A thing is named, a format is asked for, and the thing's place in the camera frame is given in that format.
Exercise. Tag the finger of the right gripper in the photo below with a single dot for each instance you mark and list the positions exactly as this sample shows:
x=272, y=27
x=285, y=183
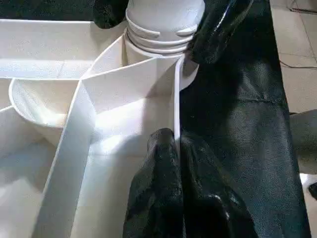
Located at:
x=109, y=15
x=213, y=32

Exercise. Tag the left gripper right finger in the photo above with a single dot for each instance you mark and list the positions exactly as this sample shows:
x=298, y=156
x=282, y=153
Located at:
x=208, y=205

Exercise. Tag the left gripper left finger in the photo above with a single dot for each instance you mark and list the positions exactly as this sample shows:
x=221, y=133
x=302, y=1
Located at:
x=158, y=193

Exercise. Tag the white plastic table leg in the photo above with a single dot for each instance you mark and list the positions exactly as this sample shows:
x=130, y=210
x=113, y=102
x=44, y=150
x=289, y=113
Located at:
x=163, y=22

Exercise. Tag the white plastic table top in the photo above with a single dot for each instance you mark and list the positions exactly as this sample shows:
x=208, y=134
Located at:
x=86, y=111

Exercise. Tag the black mat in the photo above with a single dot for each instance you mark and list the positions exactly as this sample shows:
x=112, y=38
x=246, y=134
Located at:
x=247, y=124

